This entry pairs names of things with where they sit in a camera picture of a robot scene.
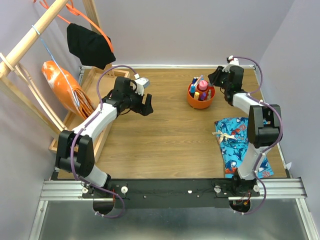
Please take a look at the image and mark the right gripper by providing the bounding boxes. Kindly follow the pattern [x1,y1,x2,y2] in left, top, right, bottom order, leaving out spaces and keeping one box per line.
[207,66,230,91]

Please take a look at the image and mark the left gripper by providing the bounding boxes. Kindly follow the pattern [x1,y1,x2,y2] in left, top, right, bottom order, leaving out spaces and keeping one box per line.
[124,86,154,116]

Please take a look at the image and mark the pink cap glue stick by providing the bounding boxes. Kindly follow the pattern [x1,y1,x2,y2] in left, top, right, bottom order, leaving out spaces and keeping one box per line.
[197,80,208,92]

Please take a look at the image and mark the pink cap white marker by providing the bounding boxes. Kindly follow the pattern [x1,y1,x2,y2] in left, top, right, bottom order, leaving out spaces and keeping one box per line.
[194,75,204,86]

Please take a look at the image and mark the purple cap black highlighter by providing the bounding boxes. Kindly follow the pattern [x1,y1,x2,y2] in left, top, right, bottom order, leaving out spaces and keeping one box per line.
[200,92,207,101]

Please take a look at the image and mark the blue cap white marker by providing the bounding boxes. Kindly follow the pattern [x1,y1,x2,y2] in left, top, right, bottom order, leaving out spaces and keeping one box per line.
[191,77,197,86]

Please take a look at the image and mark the yellow cap pink highlighter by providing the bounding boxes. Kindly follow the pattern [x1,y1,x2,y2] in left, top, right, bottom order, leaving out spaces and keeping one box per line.
[193,92,200,100]

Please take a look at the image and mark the blue cap black highlighter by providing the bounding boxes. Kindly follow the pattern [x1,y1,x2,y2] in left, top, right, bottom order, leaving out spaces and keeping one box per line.
[189,85,196,94]

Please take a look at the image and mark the orange round organizer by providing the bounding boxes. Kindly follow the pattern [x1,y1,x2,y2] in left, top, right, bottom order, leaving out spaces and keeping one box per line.
[186,80,216,110]

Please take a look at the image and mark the small beige eraser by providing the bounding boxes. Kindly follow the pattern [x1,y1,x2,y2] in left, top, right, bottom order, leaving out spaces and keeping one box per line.
[206,89,212,101]

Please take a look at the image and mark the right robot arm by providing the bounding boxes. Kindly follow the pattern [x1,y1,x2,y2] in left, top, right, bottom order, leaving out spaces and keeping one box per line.
[208,64,283,196]

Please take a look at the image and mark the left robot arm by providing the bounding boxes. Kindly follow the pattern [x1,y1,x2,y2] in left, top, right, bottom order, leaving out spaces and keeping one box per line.
[55,76,154,198]

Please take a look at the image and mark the blue shark print shorts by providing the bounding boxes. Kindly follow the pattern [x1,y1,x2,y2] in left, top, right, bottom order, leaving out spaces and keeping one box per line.
[212,116,275,179]

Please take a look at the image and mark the orange tie-dye cloth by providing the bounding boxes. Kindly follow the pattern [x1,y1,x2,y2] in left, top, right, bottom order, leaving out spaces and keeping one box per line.
[41,60,96,120]

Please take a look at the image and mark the black cloth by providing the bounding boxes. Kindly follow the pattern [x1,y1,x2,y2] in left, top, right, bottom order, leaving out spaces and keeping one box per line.
[66,23,116,70]

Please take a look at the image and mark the orange hanger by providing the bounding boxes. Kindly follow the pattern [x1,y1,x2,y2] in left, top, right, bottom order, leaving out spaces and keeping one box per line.
[32,0,115,53]

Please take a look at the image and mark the wooden clothes rack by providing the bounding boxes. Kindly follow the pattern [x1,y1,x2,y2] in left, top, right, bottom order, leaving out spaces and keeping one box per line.
[0,0,105,140]

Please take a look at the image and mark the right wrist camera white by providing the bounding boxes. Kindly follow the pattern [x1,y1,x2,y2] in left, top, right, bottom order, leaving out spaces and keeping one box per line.
[222,55,240,73]

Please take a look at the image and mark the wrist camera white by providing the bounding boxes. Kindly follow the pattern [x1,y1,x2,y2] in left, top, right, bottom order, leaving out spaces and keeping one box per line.
[134,77,150,96]
[222,55,240,73]

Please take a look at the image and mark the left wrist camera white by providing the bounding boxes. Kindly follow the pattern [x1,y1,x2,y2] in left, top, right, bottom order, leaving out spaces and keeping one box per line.
[134,77,150,96]

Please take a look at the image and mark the blue wire hanger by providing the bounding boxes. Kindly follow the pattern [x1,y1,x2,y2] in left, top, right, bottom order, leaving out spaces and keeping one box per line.
[31,25,80,107]

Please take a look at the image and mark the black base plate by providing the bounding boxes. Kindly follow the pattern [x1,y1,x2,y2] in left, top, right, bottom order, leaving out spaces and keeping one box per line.
[82,178,261,214]

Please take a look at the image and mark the aluminium rail frame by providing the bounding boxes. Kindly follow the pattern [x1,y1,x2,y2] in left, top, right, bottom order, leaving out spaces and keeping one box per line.
[29,178,320,240]

